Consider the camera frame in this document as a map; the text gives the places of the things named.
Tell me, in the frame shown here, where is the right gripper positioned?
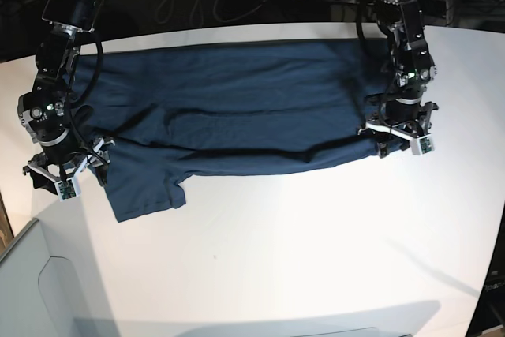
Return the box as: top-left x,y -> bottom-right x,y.
23,129 -> 115,201

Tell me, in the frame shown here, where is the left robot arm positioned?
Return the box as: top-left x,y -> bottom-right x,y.
358,0 -> 439,158

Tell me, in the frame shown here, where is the dark blue T-shirt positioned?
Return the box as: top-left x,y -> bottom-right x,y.
87,40 -> 391,222

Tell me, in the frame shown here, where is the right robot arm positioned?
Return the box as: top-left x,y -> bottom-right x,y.
17,0 -> 115,201

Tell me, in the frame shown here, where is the grey plastic tray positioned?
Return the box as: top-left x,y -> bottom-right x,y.
1,219 -> 119,336

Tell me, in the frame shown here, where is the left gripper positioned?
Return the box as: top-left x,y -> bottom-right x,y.
357,99 -> 439,159

